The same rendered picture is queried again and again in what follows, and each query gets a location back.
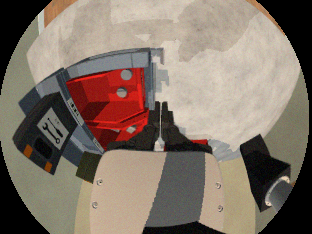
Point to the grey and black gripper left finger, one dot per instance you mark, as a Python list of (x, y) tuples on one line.
[(144, 140)]

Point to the dark green case with orange latches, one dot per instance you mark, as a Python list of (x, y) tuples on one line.
[(88, 166)]

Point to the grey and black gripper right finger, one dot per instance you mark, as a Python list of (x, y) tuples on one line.
[(172, 137)]

